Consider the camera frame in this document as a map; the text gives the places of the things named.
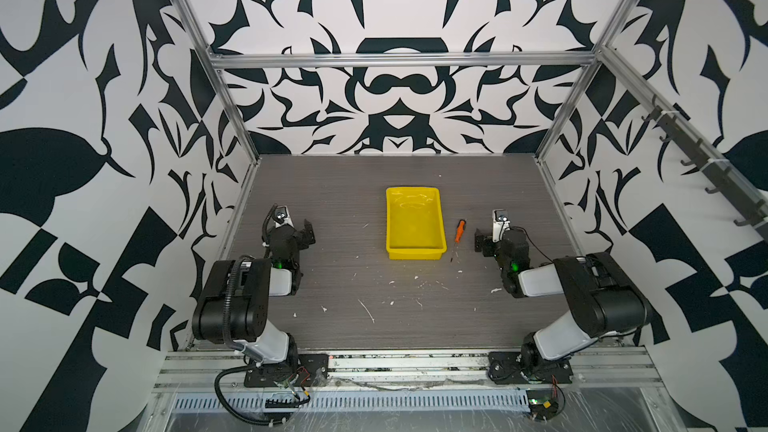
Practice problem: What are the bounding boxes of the orange handled screwdriver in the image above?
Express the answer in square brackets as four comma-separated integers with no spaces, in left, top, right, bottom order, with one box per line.
[450,219,467,262]

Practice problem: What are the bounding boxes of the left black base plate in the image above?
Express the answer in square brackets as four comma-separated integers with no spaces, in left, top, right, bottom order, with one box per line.
[244,354,329,388]

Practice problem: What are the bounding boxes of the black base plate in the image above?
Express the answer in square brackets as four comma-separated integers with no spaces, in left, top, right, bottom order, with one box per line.
[244,354,329,388]
[487,351,573,385]

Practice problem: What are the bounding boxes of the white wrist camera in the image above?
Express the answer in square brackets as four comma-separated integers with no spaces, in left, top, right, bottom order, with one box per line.
[492,209,511,242]
[271,205,291,227]

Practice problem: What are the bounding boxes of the white slotted cable duct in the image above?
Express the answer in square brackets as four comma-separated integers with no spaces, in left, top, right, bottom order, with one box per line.
[169,389,532,414]

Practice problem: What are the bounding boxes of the black corrugated cable hose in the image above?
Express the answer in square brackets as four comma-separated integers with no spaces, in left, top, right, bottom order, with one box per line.
[214,365,301,428]

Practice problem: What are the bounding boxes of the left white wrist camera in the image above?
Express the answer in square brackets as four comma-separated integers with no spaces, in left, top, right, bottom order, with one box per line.
[271,205,291,227]

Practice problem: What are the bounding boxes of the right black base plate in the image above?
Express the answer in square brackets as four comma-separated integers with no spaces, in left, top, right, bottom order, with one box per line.
[487,351,573,385]

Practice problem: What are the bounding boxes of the yellow plastic bin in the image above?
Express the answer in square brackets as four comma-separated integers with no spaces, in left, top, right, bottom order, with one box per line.
[386,187,447,261]

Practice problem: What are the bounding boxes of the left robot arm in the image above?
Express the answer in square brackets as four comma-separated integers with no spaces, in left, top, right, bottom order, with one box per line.
[192,220,316,367]

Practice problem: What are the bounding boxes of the green circuit board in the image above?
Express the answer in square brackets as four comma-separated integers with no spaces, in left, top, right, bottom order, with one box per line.
[527,390,561,423]

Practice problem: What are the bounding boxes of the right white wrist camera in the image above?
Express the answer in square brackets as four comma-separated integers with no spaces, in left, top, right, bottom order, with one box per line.
[492,209,511,242]

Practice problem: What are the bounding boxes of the aluminium front rail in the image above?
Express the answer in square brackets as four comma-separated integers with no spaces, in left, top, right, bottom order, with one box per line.
[152,347,664,393]

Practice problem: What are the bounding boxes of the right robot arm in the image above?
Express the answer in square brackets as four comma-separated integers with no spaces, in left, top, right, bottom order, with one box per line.
[474,228,653,379]

